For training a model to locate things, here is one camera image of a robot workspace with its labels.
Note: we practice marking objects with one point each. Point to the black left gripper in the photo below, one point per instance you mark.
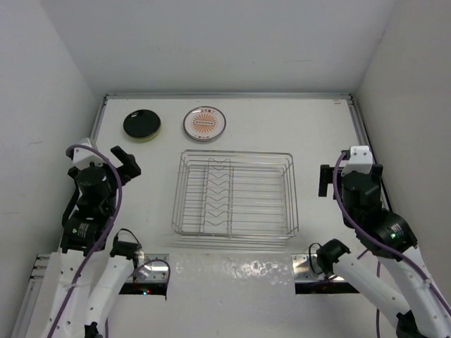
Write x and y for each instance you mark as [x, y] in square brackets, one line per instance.
[129, 168]

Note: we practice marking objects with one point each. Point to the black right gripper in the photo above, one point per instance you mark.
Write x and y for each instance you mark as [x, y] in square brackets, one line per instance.
[325, 175]

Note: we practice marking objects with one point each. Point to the teal blue patterned plate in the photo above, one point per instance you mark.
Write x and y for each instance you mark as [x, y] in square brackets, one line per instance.
[142, 140]

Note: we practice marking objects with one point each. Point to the black plate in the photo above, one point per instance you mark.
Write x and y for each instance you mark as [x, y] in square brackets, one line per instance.
[142, 124]

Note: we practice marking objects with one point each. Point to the white plate orange sunburst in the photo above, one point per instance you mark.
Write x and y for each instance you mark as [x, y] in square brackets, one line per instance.
[204, 123]

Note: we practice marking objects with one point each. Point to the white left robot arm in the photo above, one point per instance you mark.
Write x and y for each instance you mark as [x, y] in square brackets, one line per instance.
[83, 297]

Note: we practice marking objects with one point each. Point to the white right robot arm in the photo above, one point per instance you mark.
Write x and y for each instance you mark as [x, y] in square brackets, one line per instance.
[416, 308]

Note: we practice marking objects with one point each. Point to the steel right mounting plate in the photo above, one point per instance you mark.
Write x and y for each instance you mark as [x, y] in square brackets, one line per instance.
[306, 269]

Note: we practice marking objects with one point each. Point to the steel mounting plate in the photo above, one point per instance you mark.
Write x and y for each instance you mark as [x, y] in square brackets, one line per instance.
[152, 268]
[306, 269]

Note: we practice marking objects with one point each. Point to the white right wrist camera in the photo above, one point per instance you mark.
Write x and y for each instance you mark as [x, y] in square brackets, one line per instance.
[360, 161]

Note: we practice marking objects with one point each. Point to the aluminium table edge rail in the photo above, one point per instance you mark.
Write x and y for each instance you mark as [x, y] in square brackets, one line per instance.
[358, 122]

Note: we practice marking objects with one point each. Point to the steel wire dish rack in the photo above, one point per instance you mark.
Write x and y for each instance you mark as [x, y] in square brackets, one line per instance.
[236, 194]

